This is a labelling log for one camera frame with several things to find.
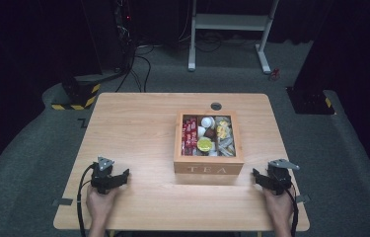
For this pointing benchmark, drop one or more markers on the yellow-lid capsule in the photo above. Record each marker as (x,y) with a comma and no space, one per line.
(204,144)

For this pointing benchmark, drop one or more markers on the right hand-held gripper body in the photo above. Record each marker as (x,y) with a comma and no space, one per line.
(279,179)

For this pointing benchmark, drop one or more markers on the person's right hand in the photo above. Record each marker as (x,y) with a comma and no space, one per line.
(281,207)

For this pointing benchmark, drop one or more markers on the wooden tea box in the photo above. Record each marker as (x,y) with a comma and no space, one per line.
(208,164)

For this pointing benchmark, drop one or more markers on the grey tape strip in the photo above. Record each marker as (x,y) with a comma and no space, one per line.
(62,202)
(303,198)

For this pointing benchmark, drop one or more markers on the stack of red sachets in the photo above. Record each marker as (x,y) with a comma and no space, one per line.
(189,136)

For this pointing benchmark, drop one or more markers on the white metal stand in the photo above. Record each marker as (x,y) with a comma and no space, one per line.
(228,22)

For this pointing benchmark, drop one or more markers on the brown capsule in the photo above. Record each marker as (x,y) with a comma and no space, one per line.
(210,133)

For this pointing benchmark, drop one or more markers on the dark equipment rack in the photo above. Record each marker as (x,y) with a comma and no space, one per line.
(124,29)

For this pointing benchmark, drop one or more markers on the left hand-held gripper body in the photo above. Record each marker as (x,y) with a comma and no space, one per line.
(102,177)

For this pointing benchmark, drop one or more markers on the round table grommet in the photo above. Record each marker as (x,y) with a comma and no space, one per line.
(216,106)

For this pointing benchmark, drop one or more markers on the white capsule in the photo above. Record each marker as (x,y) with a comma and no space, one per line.
(213,152)
(207,122)
(201,131)

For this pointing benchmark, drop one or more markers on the clear packets with yellow contents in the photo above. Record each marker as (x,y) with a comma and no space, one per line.
(222,129)

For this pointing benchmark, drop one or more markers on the person's left hand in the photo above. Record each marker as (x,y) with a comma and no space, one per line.
(99,205)

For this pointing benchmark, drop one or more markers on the black yellow striped base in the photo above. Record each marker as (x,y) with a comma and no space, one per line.
(80,98)

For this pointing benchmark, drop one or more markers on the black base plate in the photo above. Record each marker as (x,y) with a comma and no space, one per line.
(309,100)

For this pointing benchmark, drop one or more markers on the clear grey packets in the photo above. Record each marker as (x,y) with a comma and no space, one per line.
(226,145)

